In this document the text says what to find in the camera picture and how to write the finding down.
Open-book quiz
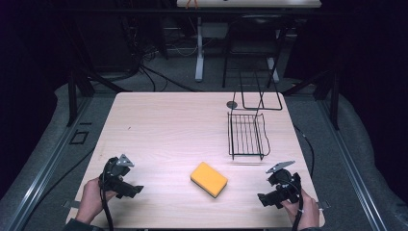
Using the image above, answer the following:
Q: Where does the person's left hand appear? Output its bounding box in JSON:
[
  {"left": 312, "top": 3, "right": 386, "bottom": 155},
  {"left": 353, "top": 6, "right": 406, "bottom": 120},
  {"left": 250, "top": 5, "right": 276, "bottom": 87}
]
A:
[{"left": 75, "top": 177, "right": 118, "bottom": 225}]

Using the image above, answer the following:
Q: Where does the black metal stand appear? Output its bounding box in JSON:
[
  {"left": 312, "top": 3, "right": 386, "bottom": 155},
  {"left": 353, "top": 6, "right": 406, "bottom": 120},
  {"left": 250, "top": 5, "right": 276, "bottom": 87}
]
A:
[
  {"left": 281, "top": 62, "right": 342, "bottom": 131},
  {"left": 65, "top": 68, "right": 133, "bottom": 127}
]

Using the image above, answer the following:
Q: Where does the black chair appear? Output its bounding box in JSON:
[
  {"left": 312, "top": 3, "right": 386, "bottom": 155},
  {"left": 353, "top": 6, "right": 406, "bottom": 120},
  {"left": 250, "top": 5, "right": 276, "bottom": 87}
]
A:
[{"left": 221, "top": 13, "right": 291, "bottom": 90}]

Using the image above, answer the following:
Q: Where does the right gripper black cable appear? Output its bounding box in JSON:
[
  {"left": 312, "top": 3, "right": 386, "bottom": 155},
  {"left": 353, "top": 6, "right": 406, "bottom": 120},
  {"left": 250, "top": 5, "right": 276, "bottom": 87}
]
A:
[{"left": 279, "top": 178, "right": 305, "bottom": 231}]

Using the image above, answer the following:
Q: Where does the black wire rack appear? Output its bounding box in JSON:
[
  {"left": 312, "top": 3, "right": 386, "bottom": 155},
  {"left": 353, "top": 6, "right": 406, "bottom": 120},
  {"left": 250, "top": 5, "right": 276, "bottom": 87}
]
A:
[{"left": 226, "top": 69, "right": 285, "bottom": 161}]

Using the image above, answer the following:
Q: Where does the person's right hand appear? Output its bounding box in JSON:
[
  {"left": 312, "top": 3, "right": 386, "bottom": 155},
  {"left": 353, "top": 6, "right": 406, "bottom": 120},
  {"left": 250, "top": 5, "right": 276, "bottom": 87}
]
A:
[{"left": 280, "top": 188, "right": 320, "bottom": 231}]

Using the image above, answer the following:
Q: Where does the bundle of black floor cables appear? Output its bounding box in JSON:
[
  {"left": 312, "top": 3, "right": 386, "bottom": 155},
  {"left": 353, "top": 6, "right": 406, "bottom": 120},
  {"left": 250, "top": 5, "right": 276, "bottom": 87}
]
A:
[{"left": 121, "top": 18, "right": 203, "bottom": 93}]

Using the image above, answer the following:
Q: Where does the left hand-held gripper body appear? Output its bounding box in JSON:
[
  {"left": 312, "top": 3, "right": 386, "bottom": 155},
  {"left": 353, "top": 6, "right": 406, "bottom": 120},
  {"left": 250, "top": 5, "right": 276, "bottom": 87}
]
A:
[{"left": 98, "top": 153, "right": 136, "bottom": 194}]

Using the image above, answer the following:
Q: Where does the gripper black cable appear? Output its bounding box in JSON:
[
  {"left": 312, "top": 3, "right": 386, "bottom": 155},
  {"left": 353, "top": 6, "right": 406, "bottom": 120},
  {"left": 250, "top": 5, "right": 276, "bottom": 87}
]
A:
[
  {"left": 279, "top": 178, "right": 305, "bottom": 231},
  {"left": 98, "top": 171, "right": 115, "bottom": 231}
]

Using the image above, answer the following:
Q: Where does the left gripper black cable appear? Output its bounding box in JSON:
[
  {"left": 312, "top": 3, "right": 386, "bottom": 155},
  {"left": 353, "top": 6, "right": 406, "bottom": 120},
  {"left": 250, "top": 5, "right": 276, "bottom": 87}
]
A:
[{"left": 98, "top": 171, "right": 115, "bottom": 231}]

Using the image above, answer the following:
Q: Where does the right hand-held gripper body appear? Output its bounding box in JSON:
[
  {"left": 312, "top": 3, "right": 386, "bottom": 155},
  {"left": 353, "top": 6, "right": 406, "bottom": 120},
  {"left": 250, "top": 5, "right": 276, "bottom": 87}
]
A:
[{"left": 265, "top": 160, "right": 303, "bottom": 204}]

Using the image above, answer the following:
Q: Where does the yellow sponge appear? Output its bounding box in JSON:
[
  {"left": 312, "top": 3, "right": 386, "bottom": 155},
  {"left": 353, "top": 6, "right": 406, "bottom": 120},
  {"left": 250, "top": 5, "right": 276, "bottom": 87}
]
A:
[{"left": 190, "top": 161, "right": 229, "bottom": 199}]

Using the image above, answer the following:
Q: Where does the grey metal floor rail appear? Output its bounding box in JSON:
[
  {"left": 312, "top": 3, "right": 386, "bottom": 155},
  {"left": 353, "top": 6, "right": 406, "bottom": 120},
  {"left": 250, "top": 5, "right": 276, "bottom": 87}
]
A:
[
  {"left": 317, "top": 99, "right": 389, "bottom": 231},
  {"left": 6, "top": 95, "right": 94, "bottom": 231}
]

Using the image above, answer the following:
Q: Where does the black cable beside table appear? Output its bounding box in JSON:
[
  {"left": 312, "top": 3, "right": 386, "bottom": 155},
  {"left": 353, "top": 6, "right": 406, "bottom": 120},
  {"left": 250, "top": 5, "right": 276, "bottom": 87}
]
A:
[{"left": 293, "top": 124, "right": 316, "bottom": 179}]

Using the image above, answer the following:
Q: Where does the white desk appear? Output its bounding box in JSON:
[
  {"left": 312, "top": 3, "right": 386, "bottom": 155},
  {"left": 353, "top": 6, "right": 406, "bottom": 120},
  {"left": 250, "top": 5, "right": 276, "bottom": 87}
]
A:
[{"left": 176, "top": 0, "right": 322, "bottom": 83}]

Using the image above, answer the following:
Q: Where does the thin black floor cable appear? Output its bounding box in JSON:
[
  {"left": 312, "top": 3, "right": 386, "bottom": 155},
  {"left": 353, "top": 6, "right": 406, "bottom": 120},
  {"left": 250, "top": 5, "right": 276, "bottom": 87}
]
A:
[{"left": 30, "top": 145, "right": 97, "bottom": 222}]

